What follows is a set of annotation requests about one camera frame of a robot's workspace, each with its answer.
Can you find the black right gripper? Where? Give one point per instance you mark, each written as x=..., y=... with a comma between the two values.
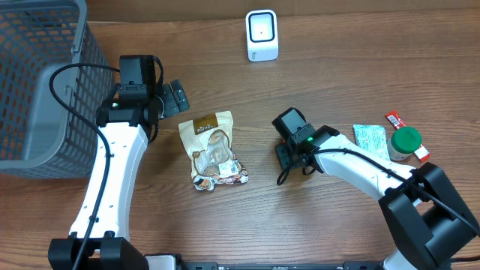
x=284, y=154

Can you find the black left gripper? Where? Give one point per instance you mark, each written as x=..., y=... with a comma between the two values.
x=177, y=97

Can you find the white snack wrapper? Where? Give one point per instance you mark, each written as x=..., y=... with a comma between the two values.
x=207, y=141

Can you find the teal tissue packet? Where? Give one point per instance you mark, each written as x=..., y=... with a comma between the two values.
x=372, y=138

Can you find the red snack bar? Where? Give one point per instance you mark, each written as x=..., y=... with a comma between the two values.
x=393, y=117

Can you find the green lid jar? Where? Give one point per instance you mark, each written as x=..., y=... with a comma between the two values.
x=403, y=142

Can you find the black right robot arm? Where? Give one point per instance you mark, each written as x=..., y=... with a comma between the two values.
x=426, y=216

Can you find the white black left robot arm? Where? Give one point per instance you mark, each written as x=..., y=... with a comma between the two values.
x=126, y=122

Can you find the white barcode scanner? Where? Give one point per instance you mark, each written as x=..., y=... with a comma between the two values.
x=262, y=35

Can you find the grey plastic mesh basket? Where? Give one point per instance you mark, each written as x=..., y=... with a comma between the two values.
x=48, y=46

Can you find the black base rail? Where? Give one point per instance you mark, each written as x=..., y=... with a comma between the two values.
x=281, y=266

